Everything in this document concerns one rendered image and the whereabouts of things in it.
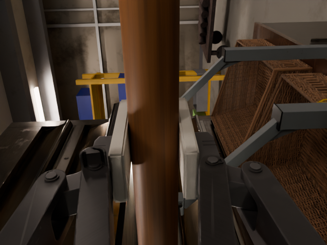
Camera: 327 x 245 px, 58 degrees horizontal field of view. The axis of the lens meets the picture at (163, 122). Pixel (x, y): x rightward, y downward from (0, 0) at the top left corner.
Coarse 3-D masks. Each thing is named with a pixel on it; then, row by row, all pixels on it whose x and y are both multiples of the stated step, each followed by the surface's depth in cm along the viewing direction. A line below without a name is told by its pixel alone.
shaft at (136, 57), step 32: (128, 0) 13; (160, 0) 13; (128, 32) 14; (160, 32) 14; (128, 64) 15; (160, 64) 15; (128, 96) 16; (160, 96) 15; (160, 128) 16; (160, 160) 17; (160, 192) 18; (160, 224) 19
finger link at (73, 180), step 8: (104, 136) 17; (96, 144) 16; (104, 144) 16; (72, 176) 14; (80, 176) 14; (72, 184) 13; (64, 192) 13; (72, 192) 13; (112, 192) 15; (64, 200) 13; (72, 200) 13; (56, 208) 13; (64, 208) 13; (72, 208) 13; (56, 216) 13; (64, 216) 13
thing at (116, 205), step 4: (116, 108) 167; (116, 112) 162; (116, 116) 158; (112, 124) 150; (112, 128) 146; (112, 132) 143; (112, 200) 116; (116, 204) 121; (116, 208) 120; (116, 212) 118; (116, 216) 117; (116, 220) 116; (116, 224) 115; (116, 228) 114
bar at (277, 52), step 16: (224, 48) 101; (240, 48) 101; (256, 48) 100; (272, 48) 100; (288, 48) 100; (304, 48) 100; (320, 48) 100; (224, 64) 102; (208, 80) 105; (192, 96) 107; (272, 112) 61; (288, 112) 57; (304, 112) 57; (320, 112) 57; (272, 128) 59; (288, 128) 58; (304, 128) 58; (256, 144) 61; (240, 160) 63
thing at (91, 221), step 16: (80, 160) 13; (96, 160) 14; (96, 176) 13; (80, 192) 12; (96, 192) 12; (80, 208) 11; (96, 208) 11; (112, 208) 14; (80, 224) 10; (96, 224) 10; (112, 224) 12; (80, 240) 10; (96, 240) 10; (112, 240) 11
